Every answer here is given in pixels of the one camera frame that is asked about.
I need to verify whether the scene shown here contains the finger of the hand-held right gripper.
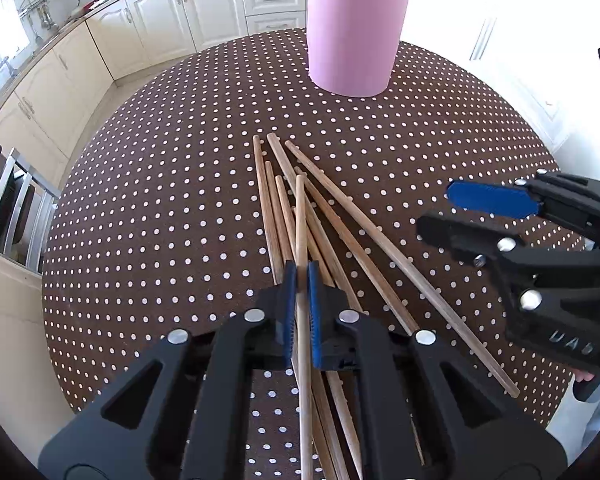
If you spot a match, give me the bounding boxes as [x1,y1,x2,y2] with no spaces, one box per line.
[416,211,600,312]
[446,169,600,250]

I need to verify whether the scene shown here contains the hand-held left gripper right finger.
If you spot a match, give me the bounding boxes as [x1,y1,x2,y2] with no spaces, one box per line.
[307,261,567,480]

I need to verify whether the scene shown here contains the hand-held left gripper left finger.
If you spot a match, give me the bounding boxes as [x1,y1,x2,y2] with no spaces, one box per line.
[39,260,299,480]

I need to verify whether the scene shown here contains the pile of wooden chopsticks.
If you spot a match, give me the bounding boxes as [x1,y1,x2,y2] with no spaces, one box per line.
[252,132,521,480]

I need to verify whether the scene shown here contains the long wooden chopstick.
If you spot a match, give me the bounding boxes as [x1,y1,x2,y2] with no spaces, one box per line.
[294,174,315,480]

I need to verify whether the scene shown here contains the pink cylindrical cup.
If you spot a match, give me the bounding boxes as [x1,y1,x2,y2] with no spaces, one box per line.
[305,0,411,98]

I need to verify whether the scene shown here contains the white panelled door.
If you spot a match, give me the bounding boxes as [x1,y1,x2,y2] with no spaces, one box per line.
[450,0,581,156]

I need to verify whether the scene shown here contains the metal shelf rack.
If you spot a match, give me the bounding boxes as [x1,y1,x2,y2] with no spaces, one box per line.
[0,144,61,275]

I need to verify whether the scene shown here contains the cream kitchen base cabinets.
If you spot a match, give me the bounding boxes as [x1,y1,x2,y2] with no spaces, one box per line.
[0,0,311,181]

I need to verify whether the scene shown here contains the hanging kitchen utensils rail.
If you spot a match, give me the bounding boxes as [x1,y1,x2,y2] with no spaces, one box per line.
[16,0,58,36]

